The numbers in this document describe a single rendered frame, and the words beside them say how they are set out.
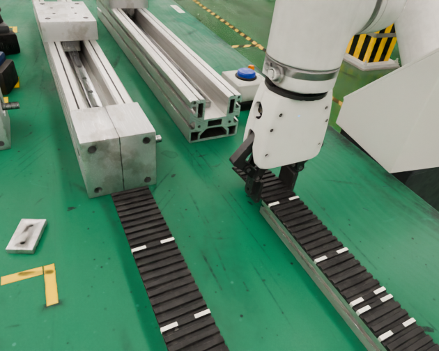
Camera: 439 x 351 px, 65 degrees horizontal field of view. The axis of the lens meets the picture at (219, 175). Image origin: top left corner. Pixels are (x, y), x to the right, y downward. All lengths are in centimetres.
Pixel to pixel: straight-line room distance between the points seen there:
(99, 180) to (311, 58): 32
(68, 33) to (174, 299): 63
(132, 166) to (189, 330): 25
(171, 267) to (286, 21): 28
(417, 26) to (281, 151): 43
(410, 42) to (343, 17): 42
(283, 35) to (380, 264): 32
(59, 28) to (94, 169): 42
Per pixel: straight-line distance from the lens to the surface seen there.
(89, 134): 49
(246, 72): 77
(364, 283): 44
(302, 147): 45
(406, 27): 79
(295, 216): 48
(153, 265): 40
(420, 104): 64
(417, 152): 70
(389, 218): 59
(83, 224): 50
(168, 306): 37
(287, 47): 38
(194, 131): 63
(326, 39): 38
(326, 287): 44
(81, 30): 85
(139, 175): 53
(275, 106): 40
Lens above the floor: 113
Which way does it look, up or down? 38 degrees down
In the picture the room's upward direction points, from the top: 8 degrees clockwise
